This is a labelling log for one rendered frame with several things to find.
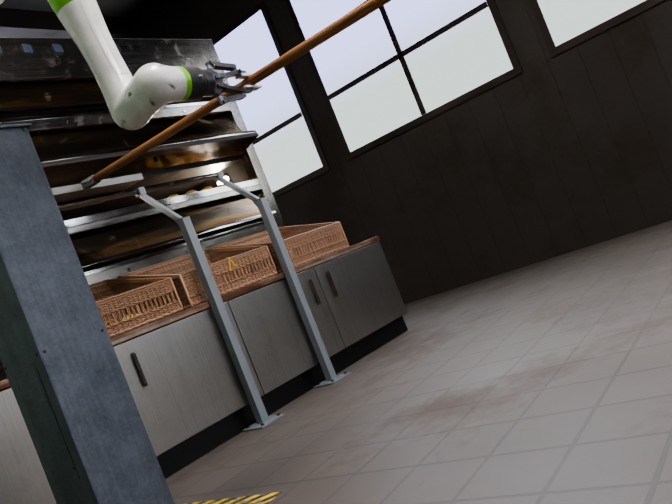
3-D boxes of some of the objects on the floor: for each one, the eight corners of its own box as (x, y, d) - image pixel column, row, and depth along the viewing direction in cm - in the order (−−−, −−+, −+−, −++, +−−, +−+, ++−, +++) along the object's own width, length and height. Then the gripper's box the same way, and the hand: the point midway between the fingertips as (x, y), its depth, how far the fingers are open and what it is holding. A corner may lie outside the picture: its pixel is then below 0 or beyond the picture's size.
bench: (-53, 575, 240) (-111, 425, 240) (348, 345, 423) (314, 261, 423) (6, 582, 203) (-63, 404, 203) (417, 327, 386) (380, 234, 387)
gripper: (179, 61, 186) (240, 61, 204) (198, 116, 186) (256, 111, 205) (195, 50, 181) (256, 51, 200) (214, 105, 181) (273, 101, 200)
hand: (248, 81), depth 199 cm, fingers closed on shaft, 3 cm apart
